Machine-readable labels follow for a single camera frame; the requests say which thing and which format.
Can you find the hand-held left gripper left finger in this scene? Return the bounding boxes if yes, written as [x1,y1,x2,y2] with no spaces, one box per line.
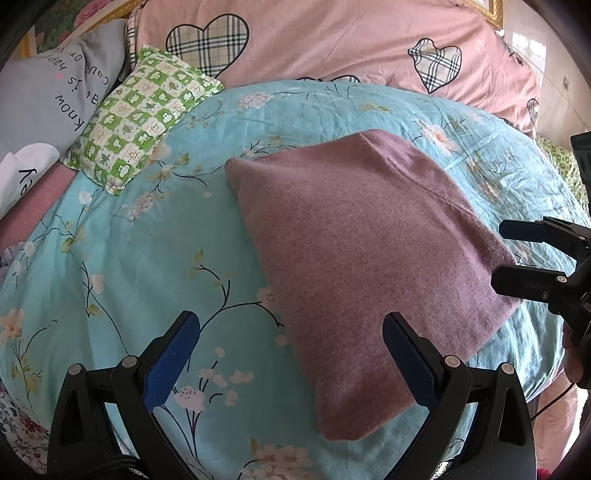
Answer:
[46,311,201,480]

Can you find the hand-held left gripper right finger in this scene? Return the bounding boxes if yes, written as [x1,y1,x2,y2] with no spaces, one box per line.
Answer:
[382,311,537,480]

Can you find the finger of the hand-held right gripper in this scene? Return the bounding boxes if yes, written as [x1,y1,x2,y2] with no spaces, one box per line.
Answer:
[491,264,585,306]
[499,215,591,260]

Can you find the mauve knitted sweater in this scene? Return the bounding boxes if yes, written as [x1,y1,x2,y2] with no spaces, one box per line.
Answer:
[224,130,532,443]

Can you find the person's right hand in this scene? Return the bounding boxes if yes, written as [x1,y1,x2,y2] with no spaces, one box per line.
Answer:
[562,318,584,385]

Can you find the green patterned cloth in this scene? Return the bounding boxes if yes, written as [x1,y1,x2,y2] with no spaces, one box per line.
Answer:
[538,137,590,205]

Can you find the turquoise floral blanket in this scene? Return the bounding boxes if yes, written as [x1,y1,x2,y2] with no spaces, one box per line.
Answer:
[0,79,588,480]

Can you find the pink cloth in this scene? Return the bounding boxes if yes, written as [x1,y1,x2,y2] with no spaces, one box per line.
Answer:
[526,378,583,472]

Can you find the floral bedsheet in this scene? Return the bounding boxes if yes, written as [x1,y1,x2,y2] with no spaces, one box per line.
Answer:
[0,244,52,472]

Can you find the pink sheet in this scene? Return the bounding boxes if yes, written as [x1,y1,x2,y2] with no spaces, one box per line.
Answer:
[0,162,78,254]

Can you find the green checked pillow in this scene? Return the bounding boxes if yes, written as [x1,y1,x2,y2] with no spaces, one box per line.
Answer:
[61,45,225,196]

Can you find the pink quilt with plaid hearts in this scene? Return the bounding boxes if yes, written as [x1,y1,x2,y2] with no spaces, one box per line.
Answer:
[127,0,542,139]

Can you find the grey lettered pillow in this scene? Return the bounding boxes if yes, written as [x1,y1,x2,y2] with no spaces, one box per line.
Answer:
[0,18,129,217]

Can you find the red cable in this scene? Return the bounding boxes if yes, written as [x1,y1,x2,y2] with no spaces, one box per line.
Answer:
[531,382,574,422]

